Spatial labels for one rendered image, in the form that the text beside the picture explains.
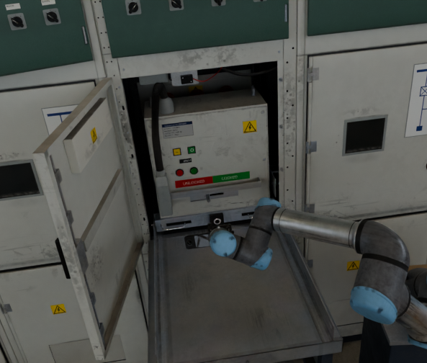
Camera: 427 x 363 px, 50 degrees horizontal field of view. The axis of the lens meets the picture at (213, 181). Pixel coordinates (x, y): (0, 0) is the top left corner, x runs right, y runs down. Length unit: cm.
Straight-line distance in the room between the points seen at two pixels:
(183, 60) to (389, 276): 101
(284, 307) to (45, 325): 119
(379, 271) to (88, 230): 84
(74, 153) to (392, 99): 123
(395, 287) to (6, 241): 152
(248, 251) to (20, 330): 134
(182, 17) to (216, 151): 56
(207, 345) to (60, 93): 101
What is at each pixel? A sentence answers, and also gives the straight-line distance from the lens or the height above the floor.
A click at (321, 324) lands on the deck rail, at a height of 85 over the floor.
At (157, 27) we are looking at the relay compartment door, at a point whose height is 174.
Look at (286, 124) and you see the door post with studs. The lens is 184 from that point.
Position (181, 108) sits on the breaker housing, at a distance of 187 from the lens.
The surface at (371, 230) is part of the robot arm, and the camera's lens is 126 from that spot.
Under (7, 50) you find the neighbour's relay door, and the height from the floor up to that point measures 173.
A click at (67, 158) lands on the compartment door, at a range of 136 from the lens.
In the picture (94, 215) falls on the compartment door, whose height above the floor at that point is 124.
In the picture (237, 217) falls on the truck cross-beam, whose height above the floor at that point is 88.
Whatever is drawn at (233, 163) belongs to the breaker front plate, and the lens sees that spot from 191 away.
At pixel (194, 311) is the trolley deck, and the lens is 166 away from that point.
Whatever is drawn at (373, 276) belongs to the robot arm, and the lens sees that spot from 122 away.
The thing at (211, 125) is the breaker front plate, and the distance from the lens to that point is 182.
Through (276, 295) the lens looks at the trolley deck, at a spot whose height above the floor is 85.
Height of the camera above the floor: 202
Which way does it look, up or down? 29 degrees down
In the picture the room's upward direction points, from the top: 5 degrees counter-clockwise
